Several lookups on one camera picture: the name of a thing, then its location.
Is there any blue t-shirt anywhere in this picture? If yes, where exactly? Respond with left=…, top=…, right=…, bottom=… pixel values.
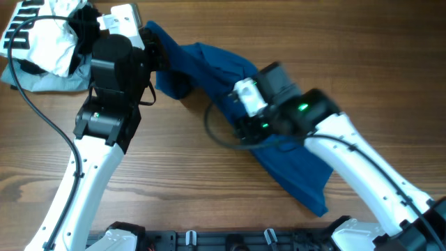
left=145, top=21, right=332, bottom=217

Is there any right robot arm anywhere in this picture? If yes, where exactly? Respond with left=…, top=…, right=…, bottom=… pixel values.
left=231, top=62, right=445, bottom=250

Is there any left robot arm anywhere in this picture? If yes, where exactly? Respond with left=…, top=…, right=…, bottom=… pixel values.
left=26, top=29, right=169, bottom=250

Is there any grey folded garment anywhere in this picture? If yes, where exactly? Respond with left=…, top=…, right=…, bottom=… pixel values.
left=13, top=54, right=92, bottom=92

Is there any black folded garment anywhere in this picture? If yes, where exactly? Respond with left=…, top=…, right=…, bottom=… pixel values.
left=1, top=2, right=100, bottom=86

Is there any white shirt with black lettering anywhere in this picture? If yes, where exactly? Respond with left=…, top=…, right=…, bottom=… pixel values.
left=1, top=0, right=88, bottom=77

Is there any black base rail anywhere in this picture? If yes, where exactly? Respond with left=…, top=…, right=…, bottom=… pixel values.
left=135, top=228, right=336, bottom=251

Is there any left black cable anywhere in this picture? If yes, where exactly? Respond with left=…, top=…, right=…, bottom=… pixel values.
left=6, top=15, right=84, bottom=251

